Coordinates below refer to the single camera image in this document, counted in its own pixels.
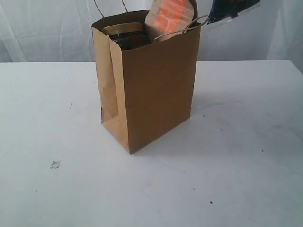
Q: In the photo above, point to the brown paper shopping bag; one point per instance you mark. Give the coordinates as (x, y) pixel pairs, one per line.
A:
(147, 91)

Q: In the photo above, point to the clear jar gold lid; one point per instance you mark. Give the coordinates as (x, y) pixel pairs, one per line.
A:
(127, 35)

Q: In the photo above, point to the brown coffee pouch orange label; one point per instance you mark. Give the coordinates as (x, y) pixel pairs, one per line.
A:
(168, 18)

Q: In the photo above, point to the spaghetti package dark blue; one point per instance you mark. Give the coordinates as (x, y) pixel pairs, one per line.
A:
(222, 9)

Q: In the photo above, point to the torn white paper scrap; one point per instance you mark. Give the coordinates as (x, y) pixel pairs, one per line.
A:
(55, 164)

